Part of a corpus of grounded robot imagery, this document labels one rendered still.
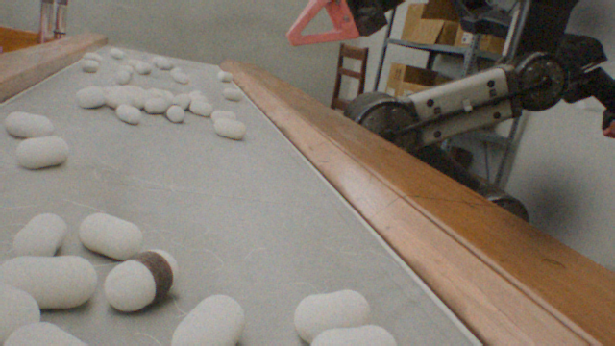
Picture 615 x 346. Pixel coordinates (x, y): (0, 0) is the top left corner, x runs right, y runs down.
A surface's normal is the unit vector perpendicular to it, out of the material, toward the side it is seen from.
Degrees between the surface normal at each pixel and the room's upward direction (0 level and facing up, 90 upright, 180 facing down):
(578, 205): 90
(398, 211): 45
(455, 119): 90
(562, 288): 0
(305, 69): 90
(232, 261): 0
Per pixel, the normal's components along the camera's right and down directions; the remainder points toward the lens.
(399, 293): 0.20, -0.95
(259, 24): 0.29, 0.30
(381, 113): 0.07, 0.29
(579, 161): -0.94, -0.09
